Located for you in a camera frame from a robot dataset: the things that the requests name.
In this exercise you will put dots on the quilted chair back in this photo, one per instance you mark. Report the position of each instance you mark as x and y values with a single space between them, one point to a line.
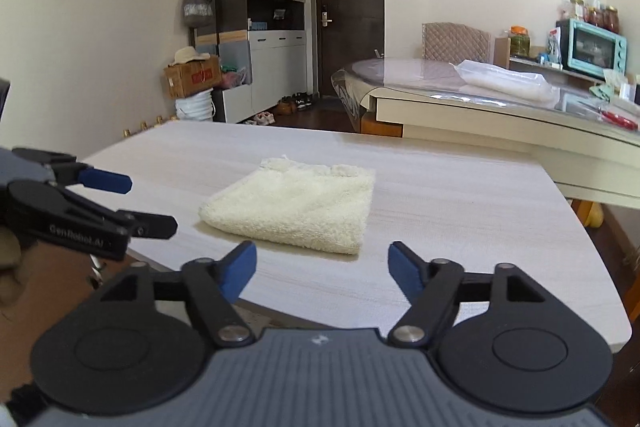
455 44

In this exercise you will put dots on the white slippers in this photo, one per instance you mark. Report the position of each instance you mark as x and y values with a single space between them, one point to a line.
260 118

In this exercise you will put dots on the white and green snack bag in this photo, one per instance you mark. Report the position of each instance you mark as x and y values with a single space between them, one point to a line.
554 47

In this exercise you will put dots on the cream glass-topped dining table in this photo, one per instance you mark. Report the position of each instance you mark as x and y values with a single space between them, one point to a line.
500 122

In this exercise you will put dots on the person's left hand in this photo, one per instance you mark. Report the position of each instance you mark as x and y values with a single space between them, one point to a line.
10 252

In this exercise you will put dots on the metal door lock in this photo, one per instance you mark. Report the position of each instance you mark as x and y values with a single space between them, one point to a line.
326 17

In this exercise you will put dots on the row of gold-capped bottles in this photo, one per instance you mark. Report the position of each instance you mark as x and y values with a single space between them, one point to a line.
150 127

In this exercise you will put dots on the teal toaster oven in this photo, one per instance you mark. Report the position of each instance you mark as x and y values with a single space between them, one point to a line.
592 52

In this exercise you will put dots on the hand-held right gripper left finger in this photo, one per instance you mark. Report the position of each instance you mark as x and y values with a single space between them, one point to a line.
239 269

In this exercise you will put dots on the red-filled glass jar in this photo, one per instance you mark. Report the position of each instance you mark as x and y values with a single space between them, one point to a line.
594 18
611 21

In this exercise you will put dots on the straw hat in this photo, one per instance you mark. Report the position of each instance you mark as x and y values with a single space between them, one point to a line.
190 56

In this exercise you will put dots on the dark shoes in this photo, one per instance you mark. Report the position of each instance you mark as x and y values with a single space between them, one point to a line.
295 103

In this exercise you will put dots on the pale yellow towel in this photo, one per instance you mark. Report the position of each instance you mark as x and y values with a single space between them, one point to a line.
300 207

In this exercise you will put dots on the light green cloth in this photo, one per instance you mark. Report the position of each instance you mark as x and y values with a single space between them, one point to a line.
602 91

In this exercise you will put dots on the cardboard box with red print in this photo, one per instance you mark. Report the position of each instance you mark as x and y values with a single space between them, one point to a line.
192 79

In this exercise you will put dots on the plain brown cardboard box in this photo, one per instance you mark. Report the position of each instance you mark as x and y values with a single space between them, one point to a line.
501 53

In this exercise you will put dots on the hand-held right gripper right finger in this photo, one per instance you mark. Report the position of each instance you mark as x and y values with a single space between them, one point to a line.
405 269

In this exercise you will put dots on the white and dark cabinet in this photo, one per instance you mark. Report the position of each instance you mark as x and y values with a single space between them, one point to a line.
270 57

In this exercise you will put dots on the clear plastic bag white roll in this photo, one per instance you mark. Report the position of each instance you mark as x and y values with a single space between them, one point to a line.
505 82

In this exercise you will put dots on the orange-lid glass jar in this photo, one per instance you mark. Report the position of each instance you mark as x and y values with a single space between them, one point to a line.
519 44

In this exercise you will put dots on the pale-filled glass jar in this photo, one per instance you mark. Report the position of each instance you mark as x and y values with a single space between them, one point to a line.
577 9

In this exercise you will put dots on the white plastic bucket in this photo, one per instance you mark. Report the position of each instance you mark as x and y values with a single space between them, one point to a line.
195 107

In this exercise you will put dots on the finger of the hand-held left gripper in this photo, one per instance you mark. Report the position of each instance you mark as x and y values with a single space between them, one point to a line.
105 181
150 227

